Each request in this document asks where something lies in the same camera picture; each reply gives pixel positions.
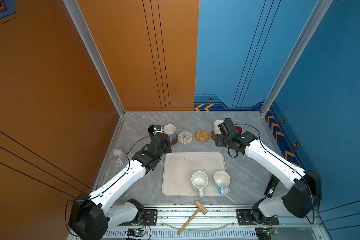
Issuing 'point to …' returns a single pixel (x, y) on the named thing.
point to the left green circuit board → (135, 232)
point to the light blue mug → (221, 179)
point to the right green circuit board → (265, 233)
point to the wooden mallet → (201, 208)
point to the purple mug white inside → (170, 130)
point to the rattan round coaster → (202, 136)
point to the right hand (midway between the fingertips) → (220, 139)
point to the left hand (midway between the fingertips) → (166, 140)
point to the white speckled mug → (199, 181)
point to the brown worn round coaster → (175, 141)
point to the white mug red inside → (239, 128)
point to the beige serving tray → (179, 167)
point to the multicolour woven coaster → (185, 137)
